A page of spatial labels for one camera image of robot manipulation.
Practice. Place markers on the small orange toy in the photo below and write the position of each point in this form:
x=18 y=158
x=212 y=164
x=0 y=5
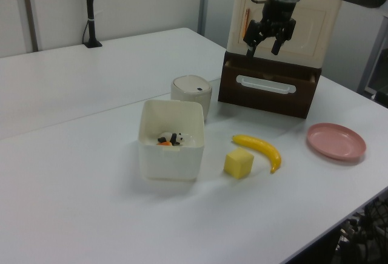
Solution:
x=165 y=143

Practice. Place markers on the cream plastic storage box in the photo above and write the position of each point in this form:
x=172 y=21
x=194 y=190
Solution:
x=312 y=33

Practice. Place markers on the yellow toy banana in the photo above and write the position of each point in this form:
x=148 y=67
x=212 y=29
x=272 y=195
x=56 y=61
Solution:
x=260 y=145

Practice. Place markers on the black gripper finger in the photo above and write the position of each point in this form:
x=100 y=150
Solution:
x=286 y=33
x=254 y=35

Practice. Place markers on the dark brown wooden cabinet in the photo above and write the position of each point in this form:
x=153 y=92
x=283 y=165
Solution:
x=297 y=65

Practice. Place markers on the small beige lidded trash can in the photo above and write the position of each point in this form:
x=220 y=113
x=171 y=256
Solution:
x=191 y=94

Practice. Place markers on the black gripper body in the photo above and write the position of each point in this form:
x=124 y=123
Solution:
x=277 y=15

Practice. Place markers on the dark clutter under table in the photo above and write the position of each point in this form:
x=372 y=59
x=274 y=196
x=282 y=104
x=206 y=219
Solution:
x=369 y=230

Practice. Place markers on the grey metal frame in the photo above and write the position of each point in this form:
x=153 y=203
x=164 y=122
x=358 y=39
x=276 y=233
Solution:
x=373 y=63

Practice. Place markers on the yellow foam cube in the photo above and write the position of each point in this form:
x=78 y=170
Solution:
x=238 y=164

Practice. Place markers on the pink plastic plate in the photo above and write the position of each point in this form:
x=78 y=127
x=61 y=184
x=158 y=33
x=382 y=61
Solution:
x=336 y=141

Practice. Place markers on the black camera stand pole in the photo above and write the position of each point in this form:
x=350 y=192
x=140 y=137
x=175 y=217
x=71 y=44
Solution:
x=90 y=18

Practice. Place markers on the white plastic box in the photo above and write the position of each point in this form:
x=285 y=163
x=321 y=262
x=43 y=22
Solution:
x=169 y=164

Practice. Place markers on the black and white panda toy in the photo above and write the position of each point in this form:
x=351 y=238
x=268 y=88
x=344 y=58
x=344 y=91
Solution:
x=174 y=138

